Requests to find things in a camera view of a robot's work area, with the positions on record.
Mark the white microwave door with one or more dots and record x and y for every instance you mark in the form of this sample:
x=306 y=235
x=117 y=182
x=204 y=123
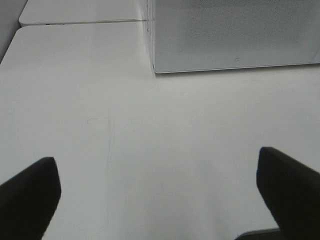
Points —
x=203 y=35

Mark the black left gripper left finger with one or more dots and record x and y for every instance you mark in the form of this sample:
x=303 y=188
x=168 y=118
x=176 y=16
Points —
x=29 y=200

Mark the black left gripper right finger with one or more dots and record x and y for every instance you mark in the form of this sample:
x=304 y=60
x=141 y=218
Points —
x=291 y=192

